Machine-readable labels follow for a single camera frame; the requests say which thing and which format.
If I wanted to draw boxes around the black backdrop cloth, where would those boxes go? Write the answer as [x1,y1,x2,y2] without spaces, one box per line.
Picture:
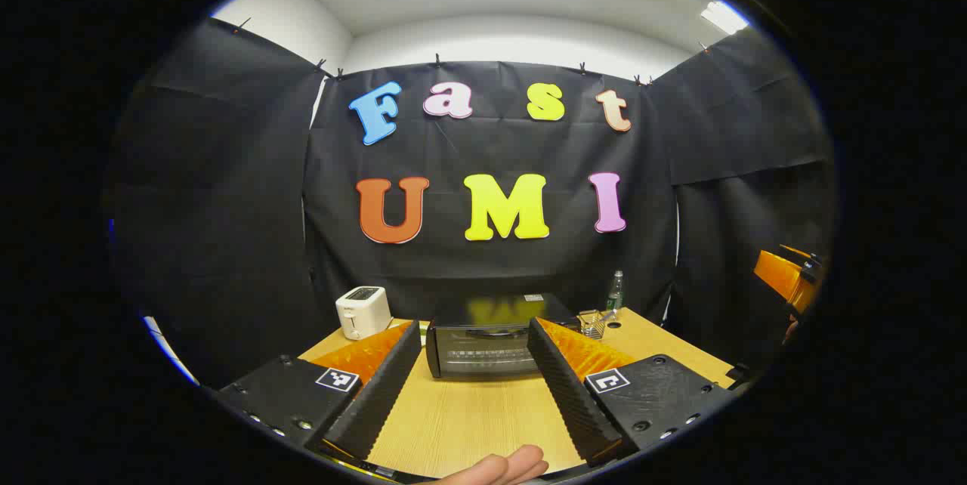
[106,17,838,388]

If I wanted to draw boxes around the row of black cloth clips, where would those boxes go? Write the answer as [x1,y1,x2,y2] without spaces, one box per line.
[233,17,711,85]

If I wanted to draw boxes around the white toaster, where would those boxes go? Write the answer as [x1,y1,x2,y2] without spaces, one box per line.
[335,286,393,341]

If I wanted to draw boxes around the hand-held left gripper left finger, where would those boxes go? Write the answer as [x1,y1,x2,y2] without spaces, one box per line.
[215,320,422,462]

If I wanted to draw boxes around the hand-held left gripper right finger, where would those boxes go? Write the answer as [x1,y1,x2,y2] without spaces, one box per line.
[527,317,739,468]

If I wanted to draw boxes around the white side desk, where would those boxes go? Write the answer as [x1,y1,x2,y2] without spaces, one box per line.
[144,315,199,386]

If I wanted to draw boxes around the black electric oven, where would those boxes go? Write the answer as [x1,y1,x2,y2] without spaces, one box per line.
[425,292,581,380]

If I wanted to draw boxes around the small ceiling light panel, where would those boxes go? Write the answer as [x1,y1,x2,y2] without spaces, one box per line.
[700,1,749,36]

